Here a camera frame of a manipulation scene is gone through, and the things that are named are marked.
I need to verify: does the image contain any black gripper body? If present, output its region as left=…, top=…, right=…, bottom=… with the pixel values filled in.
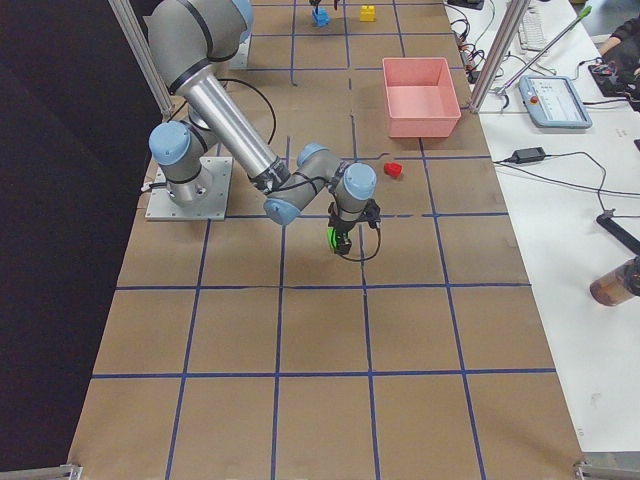
left=328, top=198, right=381, bottom=235

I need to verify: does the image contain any green toy block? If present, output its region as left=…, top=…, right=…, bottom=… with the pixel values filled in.
left=327, top=227, right=337, bottom=254

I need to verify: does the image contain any blue toy block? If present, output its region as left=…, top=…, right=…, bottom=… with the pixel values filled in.
left=311, top=7, right=330, bottom=28

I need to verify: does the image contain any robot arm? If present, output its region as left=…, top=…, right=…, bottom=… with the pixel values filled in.
left=146, top=1, right=380, bottom=238

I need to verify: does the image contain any pink plastic box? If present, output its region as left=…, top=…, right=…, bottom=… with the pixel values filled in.
left=382, top=57, right=461, bottom=138

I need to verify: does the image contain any red toy block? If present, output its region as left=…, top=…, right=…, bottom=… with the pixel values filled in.
left=383, top=162, right=403, bottom=179

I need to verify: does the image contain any black power adapter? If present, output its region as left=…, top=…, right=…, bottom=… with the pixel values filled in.
left=511, top=147, right=547, bottom=164

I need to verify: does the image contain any yellow toy block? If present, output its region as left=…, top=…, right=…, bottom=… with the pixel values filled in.
left=359, top=5, right=376, bottom=22

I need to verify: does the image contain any teach pendant tablet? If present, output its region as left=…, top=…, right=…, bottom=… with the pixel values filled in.
left=518, top=75, right=592, bottom=130

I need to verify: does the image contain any white keyboard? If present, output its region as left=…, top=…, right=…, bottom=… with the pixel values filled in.
left=517, top=9, right=546, bottom=52

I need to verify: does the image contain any brown bottle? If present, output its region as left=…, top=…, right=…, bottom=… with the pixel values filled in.
left=589, top=257, right=639, bottom=306

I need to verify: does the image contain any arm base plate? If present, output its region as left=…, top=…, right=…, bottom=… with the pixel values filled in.
left=145, top=156, right=234, bottom=221

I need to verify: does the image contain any aluminium frame post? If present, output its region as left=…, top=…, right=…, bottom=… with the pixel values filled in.
left=108, top=0, right=174, bottom=120
left=468, top=0, right=529, bottom=113

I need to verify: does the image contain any aluminium frame post left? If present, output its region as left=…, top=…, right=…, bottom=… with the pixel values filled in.
left=108, top=0, right=174, bottom=120

